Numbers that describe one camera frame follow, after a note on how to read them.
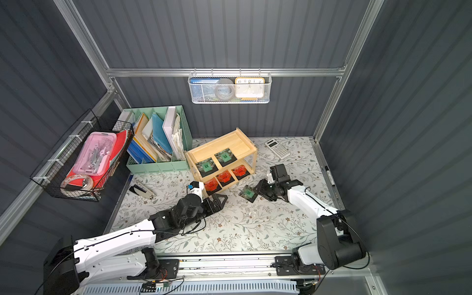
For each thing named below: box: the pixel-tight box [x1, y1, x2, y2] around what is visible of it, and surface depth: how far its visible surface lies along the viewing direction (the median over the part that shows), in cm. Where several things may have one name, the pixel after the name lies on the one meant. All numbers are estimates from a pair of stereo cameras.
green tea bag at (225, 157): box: [213, 147, 238, 168], surface depth 86 cm
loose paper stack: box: [171, 113, 185, 151], surface depth 93 cm
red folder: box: [66, 178, 86, 186], surface depth 68 cm
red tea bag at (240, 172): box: [231, 164, 251, 181], surface depth 104 cm
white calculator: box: [264, 138, 291, 160], surface depth 117 cm
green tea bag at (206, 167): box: [195, 157, 219, 178], surface depth 82 cm
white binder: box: [162, 106, 178, 154], surface depth 95 cm
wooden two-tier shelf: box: [185, 127, 258, 197], surface depth 90 cm
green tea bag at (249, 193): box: [238, 184, 259, 203], surface depth 98 cm
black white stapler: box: [129, 182, 155, 199], surface depth 96 cm
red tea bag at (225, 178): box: [215, 169, 236, 187], surface depth 101 cm
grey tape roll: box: [214, 78, 235, 102], surface depth 89 cm
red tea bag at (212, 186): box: [204, 177, 222, 196], surface depth 98 cm
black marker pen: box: [324, 165, 336, 187], surface depth 109 cm
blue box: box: [189, 78, 222, 102], surface depth 89 cm
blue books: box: [126, 137, 157, 165], surface depth 99 cm
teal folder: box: [151, 113, 173, 155], surface depth 96 cm
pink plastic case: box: [72, 131, 118, 176], surface depth 74 cm
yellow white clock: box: [234, 76, 266, 101], surface depth 90 cm
